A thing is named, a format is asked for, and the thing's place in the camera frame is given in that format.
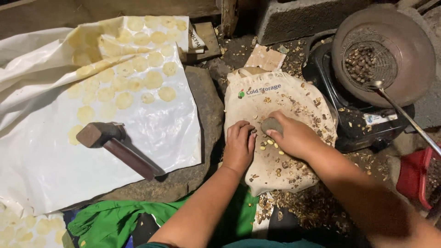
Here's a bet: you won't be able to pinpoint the person's right hand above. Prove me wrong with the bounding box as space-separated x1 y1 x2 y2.
265 110 326 161

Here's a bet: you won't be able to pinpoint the long metal spoon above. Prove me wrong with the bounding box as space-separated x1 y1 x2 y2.
368 80 441 157

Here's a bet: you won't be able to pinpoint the wooden-handled iron hammer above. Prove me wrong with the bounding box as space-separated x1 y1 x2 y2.
76 122 166 181

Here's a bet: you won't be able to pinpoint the green cloth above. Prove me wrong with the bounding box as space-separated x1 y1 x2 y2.
67 188 260 248

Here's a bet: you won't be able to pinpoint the red plastic container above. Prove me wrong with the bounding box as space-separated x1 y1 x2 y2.
396 146 441 210

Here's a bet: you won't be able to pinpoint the small wooden board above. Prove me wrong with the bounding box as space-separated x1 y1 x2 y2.
185 21 222 63

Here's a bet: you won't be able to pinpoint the beige cloth tote bag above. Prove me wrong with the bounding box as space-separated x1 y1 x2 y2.
224 67 339 197

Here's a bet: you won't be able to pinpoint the large flat grey stone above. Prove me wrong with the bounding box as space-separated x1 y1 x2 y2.
61 65 225 211

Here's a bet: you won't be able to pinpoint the roasted brown nuts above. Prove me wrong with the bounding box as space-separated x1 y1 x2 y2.
345 46 376 84

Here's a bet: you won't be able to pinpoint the large white plastic sheet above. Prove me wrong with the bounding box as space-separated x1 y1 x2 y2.
0 15 202 218

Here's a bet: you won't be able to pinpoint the heap of brown nut shells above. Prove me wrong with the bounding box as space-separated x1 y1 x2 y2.
255 150 391 236

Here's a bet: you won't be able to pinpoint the black stove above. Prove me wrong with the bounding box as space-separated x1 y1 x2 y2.
302 43 416 153

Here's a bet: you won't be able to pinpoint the peeled yellow seeds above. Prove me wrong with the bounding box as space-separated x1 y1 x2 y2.
258 138 286 155

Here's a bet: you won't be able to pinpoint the person's left hand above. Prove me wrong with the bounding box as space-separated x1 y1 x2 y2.
223 121 257 173

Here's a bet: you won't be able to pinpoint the small plastic sheet with discs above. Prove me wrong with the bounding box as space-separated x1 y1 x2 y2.
0 203 68 248

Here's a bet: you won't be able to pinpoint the flattened yellow seed discs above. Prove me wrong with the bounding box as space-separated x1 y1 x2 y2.
66 15 188 146

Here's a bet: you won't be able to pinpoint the long wooden plank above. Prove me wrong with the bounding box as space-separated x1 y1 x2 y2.
0 0 222 39

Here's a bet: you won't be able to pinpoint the wooden post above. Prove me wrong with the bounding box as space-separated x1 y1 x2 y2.
220 0 239 38

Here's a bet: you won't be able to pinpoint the grey concrete block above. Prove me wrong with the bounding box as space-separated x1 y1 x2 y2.
256 0 374 46

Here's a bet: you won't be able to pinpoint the dark metal wok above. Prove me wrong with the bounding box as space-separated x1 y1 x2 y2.
331 8 437 108

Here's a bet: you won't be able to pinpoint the beige tile piece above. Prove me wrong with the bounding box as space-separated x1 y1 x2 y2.
243 44 287 72

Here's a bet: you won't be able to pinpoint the wire mesh strainer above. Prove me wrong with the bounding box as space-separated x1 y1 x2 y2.
341 40 399 92

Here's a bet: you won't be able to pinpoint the white printed paper strip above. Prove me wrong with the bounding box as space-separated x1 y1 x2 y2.
187 25 206 54

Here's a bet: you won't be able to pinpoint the grey round stone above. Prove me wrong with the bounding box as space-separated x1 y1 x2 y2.
260 117 284 135

